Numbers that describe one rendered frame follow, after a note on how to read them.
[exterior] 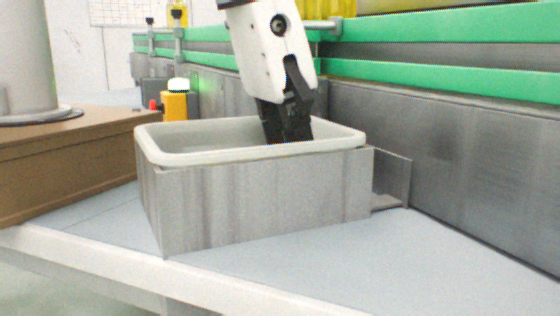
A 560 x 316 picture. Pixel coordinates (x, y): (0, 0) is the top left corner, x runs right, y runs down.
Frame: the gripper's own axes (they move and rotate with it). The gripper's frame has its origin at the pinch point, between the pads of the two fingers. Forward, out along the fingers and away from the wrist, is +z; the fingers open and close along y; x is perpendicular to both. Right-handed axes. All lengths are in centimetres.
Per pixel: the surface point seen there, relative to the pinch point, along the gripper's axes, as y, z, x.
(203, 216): -6.9, 1.4, 12.6
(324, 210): -7.1, 6.0, 0.9
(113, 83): 610, 52, -16
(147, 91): 80, 2, 4
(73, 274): 9.2, 9.2, 26.7
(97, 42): 610, -4, -16
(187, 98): 53, 2, -1
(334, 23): 12.2, -9.2, -15.8
